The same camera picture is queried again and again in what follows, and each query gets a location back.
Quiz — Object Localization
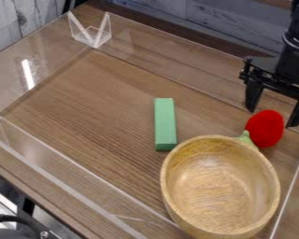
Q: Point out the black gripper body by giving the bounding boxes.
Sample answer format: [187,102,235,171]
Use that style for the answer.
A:
[239,38,299,102]

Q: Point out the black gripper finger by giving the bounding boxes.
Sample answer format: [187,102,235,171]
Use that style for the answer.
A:
[286,97,299,129]
[246,80,263,112]

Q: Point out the red plush strawberry toy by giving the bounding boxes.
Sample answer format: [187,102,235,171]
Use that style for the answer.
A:
[238,110,285,148]

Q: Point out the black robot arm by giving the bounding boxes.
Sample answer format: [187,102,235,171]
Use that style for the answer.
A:
[239,0,299,128]

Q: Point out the green rectangular block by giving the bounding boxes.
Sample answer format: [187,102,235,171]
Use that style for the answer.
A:
[155,98,178,151]

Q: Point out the wooden oval bowl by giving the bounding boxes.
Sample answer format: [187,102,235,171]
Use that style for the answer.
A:
[159,135,281,239]

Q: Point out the black equipment under table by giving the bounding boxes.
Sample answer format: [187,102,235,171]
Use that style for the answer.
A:
[0,214,63,239]

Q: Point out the clear acrylic corner bracket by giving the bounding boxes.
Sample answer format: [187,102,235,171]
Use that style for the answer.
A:
[67,12,112,49]

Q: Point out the clear acrylic tray wall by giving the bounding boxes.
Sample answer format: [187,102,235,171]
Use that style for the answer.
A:
[0,116,186,239]

